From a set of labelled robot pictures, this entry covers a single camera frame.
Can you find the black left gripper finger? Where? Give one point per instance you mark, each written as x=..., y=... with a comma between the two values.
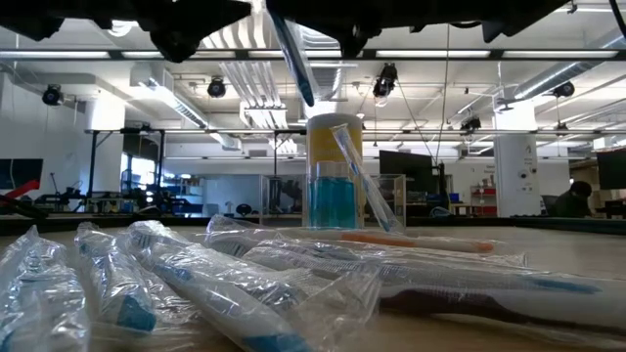
x=215, y=19
x=220, y=4

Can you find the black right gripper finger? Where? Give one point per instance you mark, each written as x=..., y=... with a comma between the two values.
x=327, y=7
x=335, y=22

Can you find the blue mouthwash bottle white cap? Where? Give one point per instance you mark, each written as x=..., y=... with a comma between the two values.
x=344, y=200
x=320, y=200

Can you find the orange white toothbrush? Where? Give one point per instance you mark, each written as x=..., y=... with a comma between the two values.
x=381, y=239

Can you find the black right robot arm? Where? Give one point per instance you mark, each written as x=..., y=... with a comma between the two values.
x=464, y=10

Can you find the rig light bar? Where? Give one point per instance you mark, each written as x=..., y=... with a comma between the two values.
x=430, y=54

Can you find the yellow canister white lid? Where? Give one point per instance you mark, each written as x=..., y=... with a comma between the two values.
x=323, y=142

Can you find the black monitor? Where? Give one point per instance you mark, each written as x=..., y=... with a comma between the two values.
x=415, y=166
x=19, y=168
x=613, y=168

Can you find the clear acrylic organizer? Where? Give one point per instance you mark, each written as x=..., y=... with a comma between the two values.
x=283, y=200

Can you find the red bar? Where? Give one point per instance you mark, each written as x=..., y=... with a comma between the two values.
x=24, y=188

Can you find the white pillar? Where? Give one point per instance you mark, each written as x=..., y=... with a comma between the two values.
x=516, y=171

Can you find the red shelf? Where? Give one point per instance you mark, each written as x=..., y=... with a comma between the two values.
x=484, y=207

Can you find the grey office chair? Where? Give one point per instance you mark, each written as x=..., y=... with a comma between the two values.
x=548, y=205

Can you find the person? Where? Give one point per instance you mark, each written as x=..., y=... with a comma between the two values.
x=574, y=203

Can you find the silver ventilation duct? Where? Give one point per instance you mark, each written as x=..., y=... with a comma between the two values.
x=562, y=78
x=332, y=78

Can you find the black background rig frame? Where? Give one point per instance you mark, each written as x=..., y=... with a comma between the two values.
x=160, y=161

